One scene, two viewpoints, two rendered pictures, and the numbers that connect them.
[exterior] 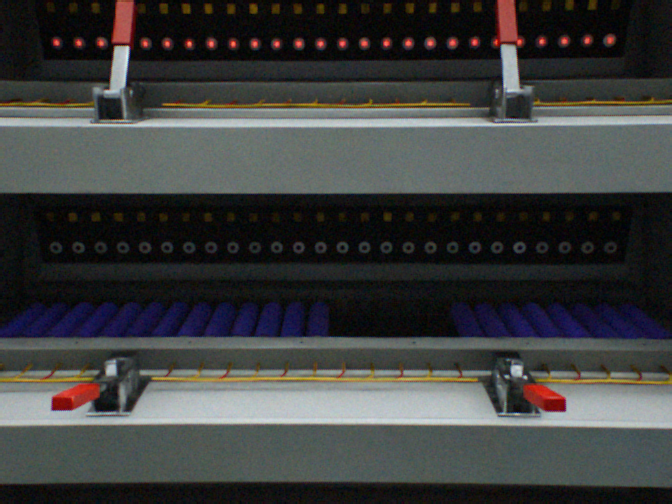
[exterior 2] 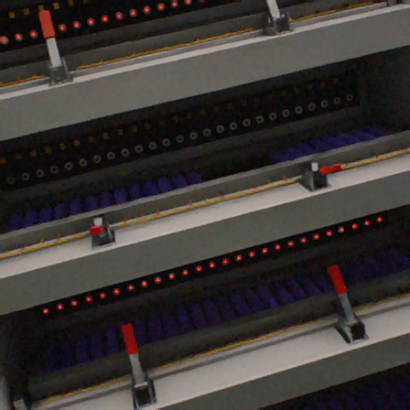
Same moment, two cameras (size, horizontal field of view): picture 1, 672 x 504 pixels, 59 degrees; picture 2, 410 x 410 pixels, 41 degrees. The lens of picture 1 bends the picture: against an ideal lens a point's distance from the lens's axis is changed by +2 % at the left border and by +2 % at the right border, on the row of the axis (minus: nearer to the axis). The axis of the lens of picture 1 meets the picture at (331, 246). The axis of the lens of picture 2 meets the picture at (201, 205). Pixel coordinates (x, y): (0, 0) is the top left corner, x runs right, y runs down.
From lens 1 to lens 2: 0.27 m
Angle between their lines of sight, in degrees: 8
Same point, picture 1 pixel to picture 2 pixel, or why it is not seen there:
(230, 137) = (132, 76)
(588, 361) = (350, 156)
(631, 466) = (381, 199)
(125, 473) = (122, 276)
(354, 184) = (205, 87)
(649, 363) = (380, 149)
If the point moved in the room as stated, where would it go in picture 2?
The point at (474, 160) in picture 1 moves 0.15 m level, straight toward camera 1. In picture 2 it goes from (266, 59) to (270, 26)
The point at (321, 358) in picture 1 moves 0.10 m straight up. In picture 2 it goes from (208, 192) to (188, 114)
